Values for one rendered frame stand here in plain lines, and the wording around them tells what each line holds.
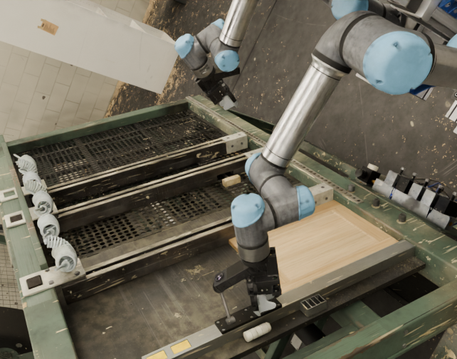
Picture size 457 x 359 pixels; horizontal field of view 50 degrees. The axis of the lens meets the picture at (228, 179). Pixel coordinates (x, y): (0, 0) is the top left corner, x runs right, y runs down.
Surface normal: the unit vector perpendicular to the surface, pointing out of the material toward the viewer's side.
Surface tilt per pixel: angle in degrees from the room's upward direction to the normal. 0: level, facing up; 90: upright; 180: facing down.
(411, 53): 83
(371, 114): 0
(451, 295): 60
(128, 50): 90
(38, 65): 90
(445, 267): 30
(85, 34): 90
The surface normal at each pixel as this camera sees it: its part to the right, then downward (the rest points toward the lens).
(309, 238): -0.08, -0.88
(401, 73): 0.26, 0.57
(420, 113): -0.80, -0.19
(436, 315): 0.47, 0.38
